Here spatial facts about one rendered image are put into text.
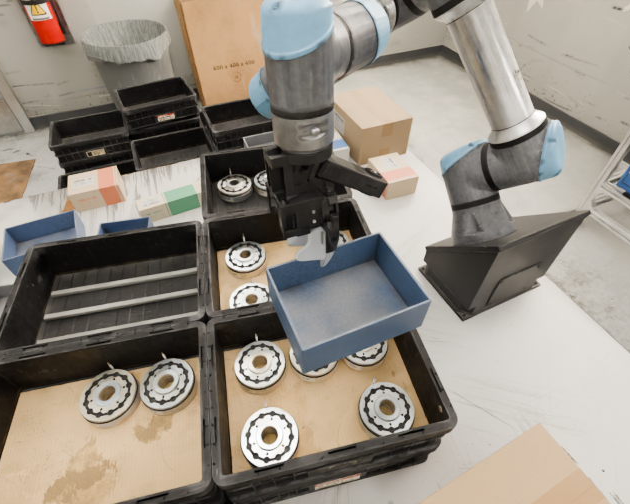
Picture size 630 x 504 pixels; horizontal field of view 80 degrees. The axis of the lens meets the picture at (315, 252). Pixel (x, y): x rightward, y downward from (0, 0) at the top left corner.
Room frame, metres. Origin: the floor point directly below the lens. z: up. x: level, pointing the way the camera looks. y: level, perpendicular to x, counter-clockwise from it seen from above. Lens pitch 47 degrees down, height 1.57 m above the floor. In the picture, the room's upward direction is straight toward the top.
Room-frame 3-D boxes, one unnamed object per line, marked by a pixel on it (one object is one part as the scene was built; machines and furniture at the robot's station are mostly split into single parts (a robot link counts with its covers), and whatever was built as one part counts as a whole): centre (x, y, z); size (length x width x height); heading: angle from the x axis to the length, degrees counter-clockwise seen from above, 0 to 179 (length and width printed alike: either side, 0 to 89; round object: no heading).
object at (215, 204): (0.89, 0.12, 0.87); 0.40 x 0.30 x 0.11; 103
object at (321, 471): (0.31, -0.01, 0.87); 0.40 x 0.30 x 0.11; 103
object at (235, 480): (0.31, -0.01, 0.92); 0.40 x 0.30 x 0.02; 103
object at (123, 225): (0.78, 0.57, 0.74); 0.20 x 0.15 x 0.07; 12
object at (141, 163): (1.75, 0.75, 0.31); 0.40 x 0.30 x 0.34; 113
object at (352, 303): (0.34, -0.05, 1.10); 0.20 x 0.15 x 0.07; 113
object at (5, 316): (0.51, 0.45, 0.92); 0.40 x 0.30 x 0.02; 103
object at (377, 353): (0.40, -0.10, 0.86); 0.10 x 0.10 x 0.01
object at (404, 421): (0.26, -0.13, 0.86); 0.10 x 0.10 x 0.01
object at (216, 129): (1.91, 0.38, 0.37); 0.40 x 0.30 x 0.45; 113
